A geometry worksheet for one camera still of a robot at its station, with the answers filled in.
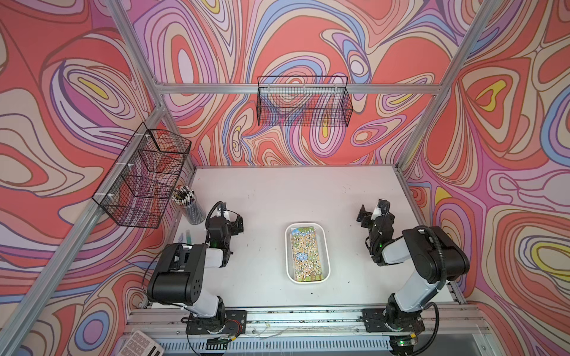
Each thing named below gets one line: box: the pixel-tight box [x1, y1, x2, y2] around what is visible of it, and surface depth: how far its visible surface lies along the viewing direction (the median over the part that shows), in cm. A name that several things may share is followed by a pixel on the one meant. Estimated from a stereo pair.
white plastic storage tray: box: [285, 222, 332, 285], surface depth 87 cm
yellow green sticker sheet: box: [290, 226, 324, 282], surface depth 86 cm
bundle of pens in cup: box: [171, 185, 195, 207], surface depth 88 cm
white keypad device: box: [117, 330, 165, 356], surface depth 69 cm
